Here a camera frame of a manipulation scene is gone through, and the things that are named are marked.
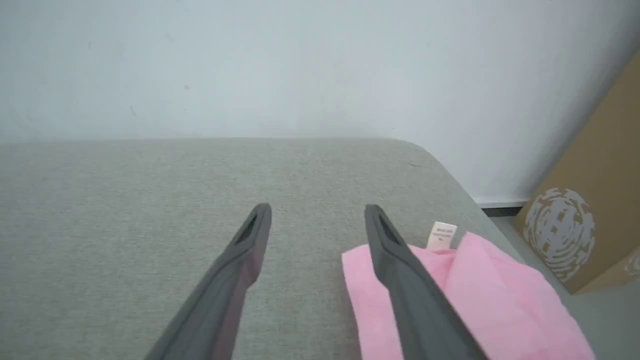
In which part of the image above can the brown cardboard box white print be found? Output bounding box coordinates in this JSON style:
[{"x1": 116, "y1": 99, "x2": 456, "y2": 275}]
[{"x1": 512, "y1": 50, "x2": 640, "y2": 296}]

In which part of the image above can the pink garment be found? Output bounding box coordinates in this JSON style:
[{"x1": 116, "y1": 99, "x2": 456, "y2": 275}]
[{"x1": 341, "y1": 221, "x2": 596, "y2": 360}]

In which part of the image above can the white wall baseboard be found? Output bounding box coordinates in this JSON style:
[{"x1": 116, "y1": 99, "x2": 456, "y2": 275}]
[{"x1": 474, "y1": 196, "x2": 531, "y2": 217}]

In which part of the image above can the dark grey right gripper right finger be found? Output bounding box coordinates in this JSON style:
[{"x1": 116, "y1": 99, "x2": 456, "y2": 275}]
[{"x1": 364, "y1": 203, "x2": 489, "y2": 360}]

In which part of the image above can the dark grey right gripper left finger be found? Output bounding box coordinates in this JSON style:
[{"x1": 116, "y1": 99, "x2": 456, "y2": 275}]
[{"x1": 144, "y1": 202, "x2": 273, "y2": 360}]

